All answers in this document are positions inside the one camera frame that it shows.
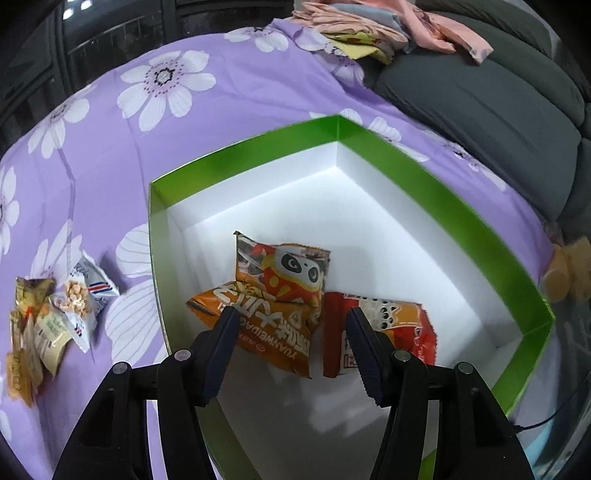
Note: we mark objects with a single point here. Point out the pink garment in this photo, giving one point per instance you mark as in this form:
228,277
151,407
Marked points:
438,32
323,16

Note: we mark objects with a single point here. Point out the green cardboard box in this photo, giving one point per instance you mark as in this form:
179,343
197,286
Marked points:
369,207

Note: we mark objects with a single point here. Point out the orange panda snack packet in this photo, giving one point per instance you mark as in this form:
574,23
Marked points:
286,272

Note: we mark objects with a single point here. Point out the green white snack packet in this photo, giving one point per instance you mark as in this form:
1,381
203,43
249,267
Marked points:
51,337

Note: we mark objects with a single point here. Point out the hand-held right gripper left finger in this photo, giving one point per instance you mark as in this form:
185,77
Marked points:
218,362

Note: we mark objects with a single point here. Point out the white blue snack packet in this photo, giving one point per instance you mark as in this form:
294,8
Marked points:
94,281
81,332

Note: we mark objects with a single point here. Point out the red snack packet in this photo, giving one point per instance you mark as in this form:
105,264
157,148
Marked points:
406,332

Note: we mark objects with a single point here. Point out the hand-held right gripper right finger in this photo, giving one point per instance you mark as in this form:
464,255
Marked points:
367,364

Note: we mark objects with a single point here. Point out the yellow printed cloth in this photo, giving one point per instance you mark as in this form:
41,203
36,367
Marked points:
360,46

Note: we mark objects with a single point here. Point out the gold brown snack packet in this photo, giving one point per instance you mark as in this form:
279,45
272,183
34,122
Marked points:
34,288

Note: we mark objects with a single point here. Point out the purple floral bedsheet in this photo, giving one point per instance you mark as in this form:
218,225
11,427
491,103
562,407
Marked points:
115,184

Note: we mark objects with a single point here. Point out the yellow plush toy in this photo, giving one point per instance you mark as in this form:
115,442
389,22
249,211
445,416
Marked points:
558,272

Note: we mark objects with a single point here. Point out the yellow snack packet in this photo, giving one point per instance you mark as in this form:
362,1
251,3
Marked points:
21,374

